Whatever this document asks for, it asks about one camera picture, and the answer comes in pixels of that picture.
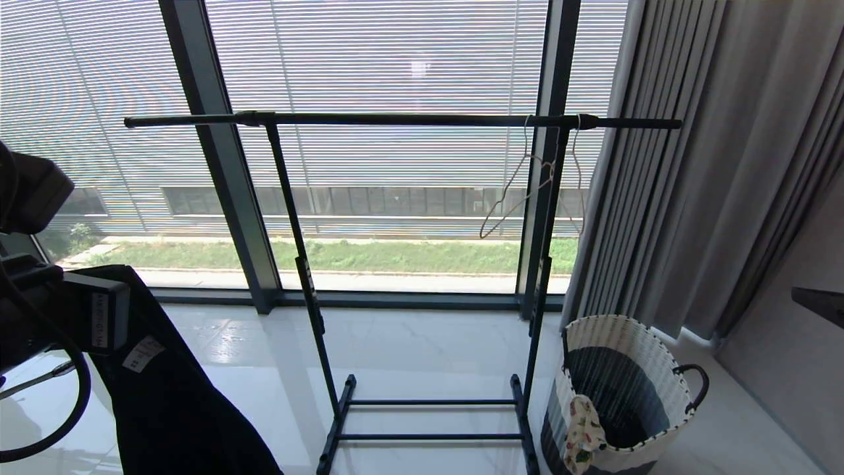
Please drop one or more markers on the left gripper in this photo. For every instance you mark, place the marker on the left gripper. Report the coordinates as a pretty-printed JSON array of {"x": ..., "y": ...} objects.
[{"x": 99, "y": 310}]

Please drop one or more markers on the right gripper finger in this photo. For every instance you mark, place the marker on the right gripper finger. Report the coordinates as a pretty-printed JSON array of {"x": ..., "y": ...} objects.
[{"x": 824, "y": 303}]

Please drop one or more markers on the black garment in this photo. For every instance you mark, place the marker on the black garment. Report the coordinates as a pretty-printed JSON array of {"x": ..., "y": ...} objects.
[{"x": 171, "y": 396}]

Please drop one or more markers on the pink clothes hanger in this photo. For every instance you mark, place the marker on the pink clothes hanger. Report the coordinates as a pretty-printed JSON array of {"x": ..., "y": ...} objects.
[
  {"x": 579, "y": 171},
  {"x": 526, "y": 135}
]

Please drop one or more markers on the white laundry basket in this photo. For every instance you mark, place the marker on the white laundry basket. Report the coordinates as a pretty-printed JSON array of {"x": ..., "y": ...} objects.
[{"x": 613, "y": 330}]

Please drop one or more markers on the black clothes rack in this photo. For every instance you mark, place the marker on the black clothes rack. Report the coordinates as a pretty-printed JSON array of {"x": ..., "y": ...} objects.
[{"x": 395, "y": 119}]

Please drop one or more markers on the beige curtain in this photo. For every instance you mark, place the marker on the beige curtain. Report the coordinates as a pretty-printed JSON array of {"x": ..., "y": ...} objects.
[{"x": 692, "y": 165}]

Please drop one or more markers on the cream printed garment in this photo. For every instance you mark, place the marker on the cream printed garment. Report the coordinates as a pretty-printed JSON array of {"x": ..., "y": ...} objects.
[{"x": 583, "y": 429}]

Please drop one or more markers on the window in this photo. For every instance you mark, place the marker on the window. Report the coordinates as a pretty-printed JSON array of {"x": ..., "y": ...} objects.
[{"x": 395, "y": 59}]

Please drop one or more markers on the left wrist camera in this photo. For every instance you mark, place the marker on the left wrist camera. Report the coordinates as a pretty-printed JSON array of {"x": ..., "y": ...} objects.
[{"x": 33, "y": 191}]

